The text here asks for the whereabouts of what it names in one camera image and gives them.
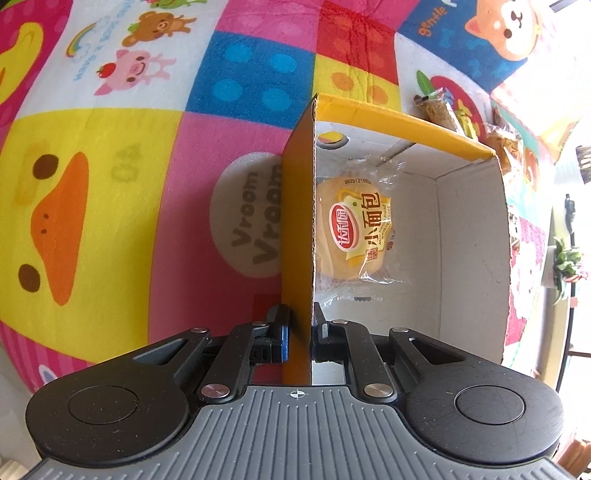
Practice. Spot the yellow cardboard box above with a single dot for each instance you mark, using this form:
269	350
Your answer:
451	229

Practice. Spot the potted green plant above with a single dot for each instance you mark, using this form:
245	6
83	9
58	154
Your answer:
569	266

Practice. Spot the black metal stand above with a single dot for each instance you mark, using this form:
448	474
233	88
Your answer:
568	352

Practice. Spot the packaged small bread bun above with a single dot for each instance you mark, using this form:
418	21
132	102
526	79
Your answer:
355	255

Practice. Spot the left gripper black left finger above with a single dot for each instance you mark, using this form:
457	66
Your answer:
271	337

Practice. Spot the sesame snack bar packet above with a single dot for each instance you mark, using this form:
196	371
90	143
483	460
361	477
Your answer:
439	110

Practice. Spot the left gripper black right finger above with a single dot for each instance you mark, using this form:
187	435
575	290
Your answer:
327	339

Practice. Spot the colourful cartoon bed quilt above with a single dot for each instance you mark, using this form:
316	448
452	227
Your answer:
141	141

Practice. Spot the clear bag brown snack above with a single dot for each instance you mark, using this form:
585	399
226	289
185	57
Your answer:
508	145

